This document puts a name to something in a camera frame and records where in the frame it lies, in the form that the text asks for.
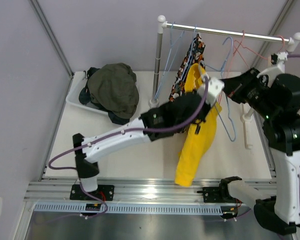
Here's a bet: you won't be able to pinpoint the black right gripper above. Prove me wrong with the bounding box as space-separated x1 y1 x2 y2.
220 67 280 121

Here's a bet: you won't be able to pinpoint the pink wire hanger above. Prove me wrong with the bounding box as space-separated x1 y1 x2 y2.
221 35 268 77
277 35 286 52

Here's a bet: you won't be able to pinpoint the blue wire hanger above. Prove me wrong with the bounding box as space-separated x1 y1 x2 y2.
153 22 185 100
203 36 237 142
181 26 205 82

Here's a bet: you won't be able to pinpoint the yellow shorts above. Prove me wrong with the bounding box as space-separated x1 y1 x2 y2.
174 62 223 187

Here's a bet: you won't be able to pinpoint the olive green shorts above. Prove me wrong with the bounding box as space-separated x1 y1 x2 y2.
87 62 140 119

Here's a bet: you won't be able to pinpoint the dark navy shorts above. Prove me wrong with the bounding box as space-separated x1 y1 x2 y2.
78 67 130 125

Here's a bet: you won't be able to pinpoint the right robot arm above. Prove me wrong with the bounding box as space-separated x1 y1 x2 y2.
218 68 300 236

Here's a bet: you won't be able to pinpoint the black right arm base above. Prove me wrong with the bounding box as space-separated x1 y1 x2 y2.
196 186 242 204

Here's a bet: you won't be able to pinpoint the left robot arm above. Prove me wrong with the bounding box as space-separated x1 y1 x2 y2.
72 91 217 200

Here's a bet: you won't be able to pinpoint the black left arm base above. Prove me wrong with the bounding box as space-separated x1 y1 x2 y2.
69 184 115 201

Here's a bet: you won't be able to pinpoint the camouflage patterned shorts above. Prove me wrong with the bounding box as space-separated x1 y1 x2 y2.
168 33 207 133

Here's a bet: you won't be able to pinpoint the white steel clothes rack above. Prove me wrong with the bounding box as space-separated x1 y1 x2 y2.
156 15 300 156

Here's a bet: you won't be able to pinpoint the white perforated plastic basket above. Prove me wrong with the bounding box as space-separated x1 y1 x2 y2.
65 71 108 116

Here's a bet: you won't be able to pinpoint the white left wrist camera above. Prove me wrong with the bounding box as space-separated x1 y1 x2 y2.
196 73 225 106

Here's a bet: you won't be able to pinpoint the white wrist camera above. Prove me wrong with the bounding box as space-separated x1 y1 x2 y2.
196 73 225 106
256 51 288 86

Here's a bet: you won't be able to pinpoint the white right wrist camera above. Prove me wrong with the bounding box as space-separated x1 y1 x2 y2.
256 51 288 86

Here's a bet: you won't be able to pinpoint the white slotted cable duct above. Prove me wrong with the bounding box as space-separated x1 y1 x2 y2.
34 202 223 216

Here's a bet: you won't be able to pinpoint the aluminium mounting rail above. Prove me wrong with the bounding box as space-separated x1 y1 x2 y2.
22 178 276 205

